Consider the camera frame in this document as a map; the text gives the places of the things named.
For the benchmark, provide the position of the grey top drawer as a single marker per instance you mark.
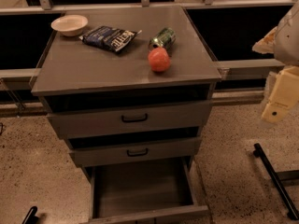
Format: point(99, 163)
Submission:
point(130, 115)

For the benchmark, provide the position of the green soda can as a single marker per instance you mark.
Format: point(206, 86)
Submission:
point(164, 39)

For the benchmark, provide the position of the black metal base leg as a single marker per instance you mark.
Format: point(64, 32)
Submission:
point(278, 178)

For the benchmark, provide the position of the red apple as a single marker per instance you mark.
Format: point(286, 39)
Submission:
point(159, 60)

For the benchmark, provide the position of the grey drawer cabinet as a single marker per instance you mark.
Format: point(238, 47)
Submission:
point(148, 102)

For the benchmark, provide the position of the white bowl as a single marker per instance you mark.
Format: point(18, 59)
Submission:
point(70, 25)

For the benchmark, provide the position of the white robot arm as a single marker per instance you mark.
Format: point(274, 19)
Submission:
point(282, 88)

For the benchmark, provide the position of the grey middle drawer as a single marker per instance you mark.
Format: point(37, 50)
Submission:
point(131, 147)

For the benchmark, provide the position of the grey bottom drawer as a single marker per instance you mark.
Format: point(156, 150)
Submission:
point(144, 192)

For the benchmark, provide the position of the black object bottom left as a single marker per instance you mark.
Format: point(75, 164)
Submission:
point(31, 217)

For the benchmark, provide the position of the grey drawer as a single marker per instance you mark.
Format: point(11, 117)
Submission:
point(130, 115)
point(131, 147)
point(144, 192)

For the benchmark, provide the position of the blue chip bag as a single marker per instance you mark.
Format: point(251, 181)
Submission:
point(108, 38)

